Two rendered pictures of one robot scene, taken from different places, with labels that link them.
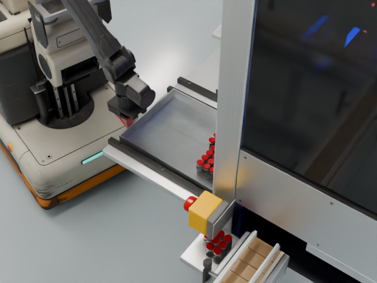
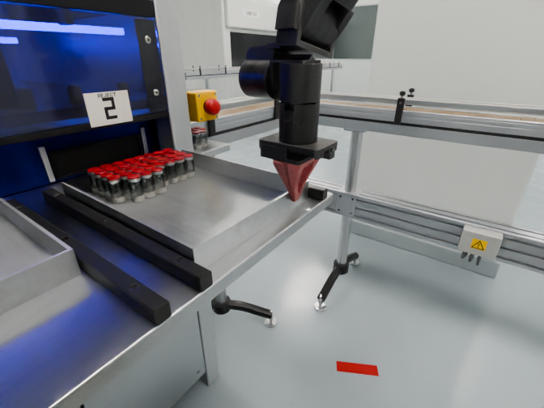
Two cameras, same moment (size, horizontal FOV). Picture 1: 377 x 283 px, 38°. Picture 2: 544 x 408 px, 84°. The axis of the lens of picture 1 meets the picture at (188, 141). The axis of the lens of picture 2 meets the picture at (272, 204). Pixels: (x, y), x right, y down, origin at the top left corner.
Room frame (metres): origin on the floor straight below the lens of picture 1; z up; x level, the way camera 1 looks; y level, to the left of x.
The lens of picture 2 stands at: (1.59, 0.13, 1.11)
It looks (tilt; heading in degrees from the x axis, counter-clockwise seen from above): 26 degrees down; 179
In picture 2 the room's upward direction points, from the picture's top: straight up
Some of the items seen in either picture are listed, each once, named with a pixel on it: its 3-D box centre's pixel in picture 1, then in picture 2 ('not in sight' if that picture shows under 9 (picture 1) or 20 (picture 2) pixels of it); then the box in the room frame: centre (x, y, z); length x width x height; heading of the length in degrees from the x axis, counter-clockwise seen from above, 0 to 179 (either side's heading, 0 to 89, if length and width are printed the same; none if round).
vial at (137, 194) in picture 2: not in sight; (136, 188); (1.11, -0.10, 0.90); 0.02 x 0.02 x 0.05
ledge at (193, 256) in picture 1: (216, 254); (197, 147); (0.73, -0.07, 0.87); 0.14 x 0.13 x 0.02; 54
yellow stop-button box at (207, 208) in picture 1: (207, 214); (198, 105); (0.76, -0.05, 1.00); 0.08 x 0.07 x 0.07; 54
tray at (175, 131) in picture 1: (191, 138); (187, 190); (1.10, -0.01, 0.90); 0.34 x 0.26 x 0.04; 53
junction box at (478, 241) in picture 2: not in sight; (478, 241); (0.67, 0.90, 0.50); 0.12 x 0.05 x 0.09; 54
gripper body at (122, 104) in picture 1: (126, 99); (298, 127); (1.15, 0.18, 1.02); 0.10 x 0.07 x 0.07; 54
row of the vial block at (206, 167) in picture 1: (222, 154); (149, 173); (1.03, -0.10, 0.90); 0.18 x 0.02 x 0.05; 143
